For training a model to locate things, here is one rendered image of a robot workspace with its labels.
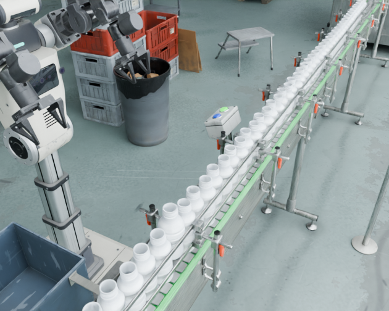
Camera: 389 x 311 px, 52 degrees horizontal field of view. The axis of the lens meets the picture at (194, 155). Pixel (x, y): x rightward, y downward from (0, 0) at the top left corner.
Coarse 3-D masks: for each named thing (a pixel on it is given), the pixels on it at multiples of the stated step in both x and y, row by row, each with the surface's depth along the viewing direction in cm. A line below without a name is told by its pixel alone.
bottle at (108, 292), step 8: (104, 280) 85; (112, 280) 85; (104, 288) 85; (112, 288) 86; (104, 296) 83; (112, 296) 83; (120, 296) 86; (104, 304) 84; (112, 304) 84; (120, 304) 85
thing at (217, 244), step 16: (352, 0) 303; (336, 16) 273; (384, 16) 339; (320, 32) 239; (368, 32) 268; (336, 64) 201; (352, 64) 240; (336, 80) 204; (224, 144) 146; (272, 176) 142; (272, 192) 146; (192, 224) 105
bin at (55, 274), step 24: (0, 240) 127; (24, 240) 132; (48, 240) 123; (0, 264) 129; (24, 264) 139; (48, 264) 132; (72, 264) 122; (0, 288) 132; (24, 288) 134; (48, 288) 134; (72, 288) 116; (96, 288) 110
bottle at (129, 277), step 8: (128, 264) 89; (120, 272) 87; (128, 272) 92; (136, 272) 88; (120, 280) 89; (128, 280) 87; (136, 280) 88; (120, 288) 88; (128, 288) 88; (136, 288) 88; (128, 296) 88; (144, 296) 93; (136, 304) 91; (144, 304) 93
